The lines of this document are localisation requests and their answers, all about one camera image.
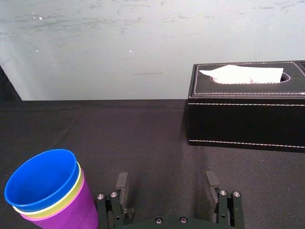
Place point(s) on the black table cloth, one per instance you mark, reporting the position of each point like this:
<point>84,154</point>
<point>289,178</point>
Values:
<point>152,148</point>

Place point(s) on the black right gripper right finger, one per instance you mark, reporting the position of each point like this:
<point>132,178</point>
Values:
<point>220,200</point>

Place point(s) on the white tissue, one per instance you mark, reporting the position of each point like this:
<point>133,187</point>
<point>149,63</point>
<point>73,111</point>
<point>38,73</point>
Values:
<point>240,74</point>

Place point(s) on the yellow-green plastic cup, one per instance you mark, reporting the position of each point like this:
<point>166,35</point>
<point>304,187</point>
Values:
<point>71,193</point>

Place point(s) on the blue plastic cup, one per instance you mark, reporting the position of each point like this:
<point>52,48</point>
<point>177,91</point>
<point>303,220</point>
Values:
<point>41,177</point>

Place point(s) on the purple plastic cup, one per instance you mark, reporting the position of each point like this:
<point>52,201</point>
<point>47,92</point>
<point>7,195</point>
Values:
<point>74,212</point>

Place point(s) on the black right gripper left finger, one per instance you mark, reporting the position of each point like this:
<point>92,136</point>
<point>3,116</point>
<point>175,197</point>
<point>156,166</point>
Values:
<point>121,190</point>

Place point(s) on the black leather tissue box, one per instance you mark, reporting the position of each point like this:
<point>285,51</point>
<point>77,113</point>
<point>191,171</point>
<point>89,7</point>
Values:
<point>245,114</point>

